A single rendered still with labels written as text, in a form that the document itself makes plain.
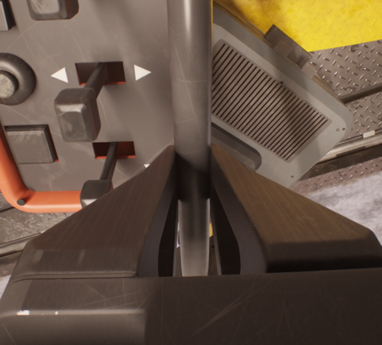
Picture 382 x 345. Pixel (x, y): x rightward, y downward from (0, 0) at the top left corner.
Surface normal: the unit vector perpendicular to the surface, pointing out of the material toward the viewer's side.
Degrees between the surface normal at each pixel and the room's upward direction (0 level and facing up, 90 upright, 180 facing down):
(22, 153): 0
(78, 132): 0
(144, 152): 0
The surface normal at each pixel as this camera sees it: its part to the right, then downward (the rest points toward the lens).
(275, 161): 0.02, 0.57
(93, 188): -0.02, -0.82
